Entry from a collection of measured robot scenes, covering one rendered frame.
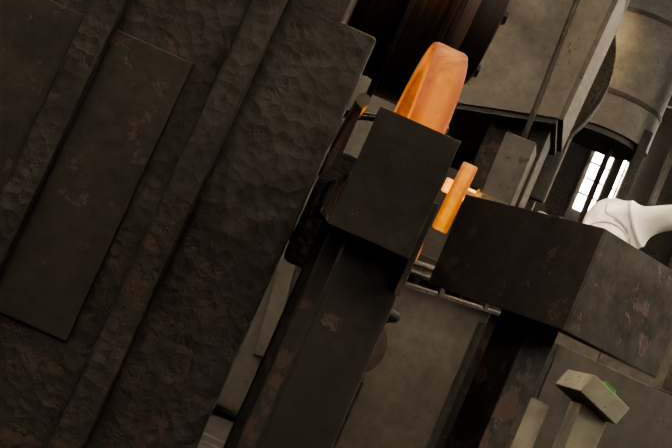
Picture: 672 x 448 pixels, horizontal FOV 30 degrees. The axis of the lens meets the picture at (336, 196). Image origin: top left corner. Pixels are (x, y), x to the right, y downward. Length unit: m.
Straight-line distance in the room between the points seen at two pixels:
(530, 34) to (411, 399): 1.50
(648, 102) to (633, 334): 9.63
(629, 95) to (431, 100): 10.13
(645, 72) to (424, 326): 6.71
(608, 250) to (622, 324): 0.11
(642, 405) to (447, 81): 3.43
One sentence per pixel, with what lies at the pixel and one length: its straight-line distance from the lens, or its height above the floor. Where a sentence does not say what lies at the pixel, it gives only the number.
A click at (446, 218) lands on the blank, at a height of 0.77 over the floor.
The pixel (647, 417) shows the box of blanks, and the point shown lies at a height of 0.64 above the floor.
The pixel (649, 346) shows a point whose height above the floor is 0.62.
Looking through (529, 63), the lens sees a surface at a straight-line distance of 5.02.
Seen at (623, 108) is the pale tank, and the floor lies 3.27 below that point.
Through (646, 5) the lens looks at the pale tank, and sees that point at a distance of 11.42.
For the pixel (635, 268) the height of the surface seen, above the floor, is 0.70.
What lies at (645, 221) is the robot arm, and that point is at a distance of 2.73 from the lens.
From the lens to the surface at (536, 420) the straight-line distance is 2.89.
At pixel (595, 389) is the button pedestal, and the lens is 2.89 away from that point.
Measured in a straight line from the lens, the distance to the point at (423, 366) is 4.84.
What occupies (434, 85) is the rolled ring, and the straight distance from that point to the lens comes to 1.08.
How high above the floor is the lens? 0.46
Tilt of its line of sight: 6 degrees up
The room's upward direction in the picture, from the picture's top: 24 degrees clockwise
